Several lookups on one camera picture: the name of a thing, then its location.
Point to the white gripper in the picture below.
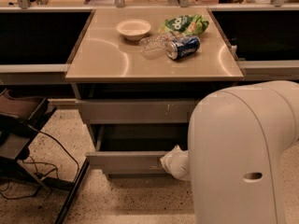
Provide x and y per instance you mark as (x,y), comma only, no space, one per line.
(177,164)

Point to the grey drawer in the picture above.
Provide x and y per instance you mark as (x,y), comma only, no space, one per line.
(136,111)
(134,149)

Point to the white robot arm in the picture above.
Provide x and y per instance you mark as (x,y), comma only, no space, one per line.
(236,137)

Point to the grey top drawer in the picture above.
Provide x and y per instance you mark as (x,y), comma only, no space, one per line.
(136,111)

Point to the grey drawer cabinet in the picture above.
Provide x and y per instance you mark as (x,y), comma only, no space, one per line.
(108,67)

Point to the blue pepsi can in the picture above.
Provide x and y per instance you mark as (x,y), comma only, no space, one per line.
(182,47)

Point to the clear plastic bottle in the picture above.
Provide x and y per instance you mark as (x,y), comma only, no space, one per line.
(154,46)

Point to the green chip bag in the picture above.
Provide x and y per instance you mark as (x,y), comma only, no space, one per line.
(185,24)

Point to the white bowl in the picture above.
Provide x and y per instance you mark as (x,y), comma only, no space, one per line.
(133,29)

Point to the black equipment stand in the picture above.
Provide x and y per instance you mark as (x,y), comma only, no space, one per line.
(21,120)

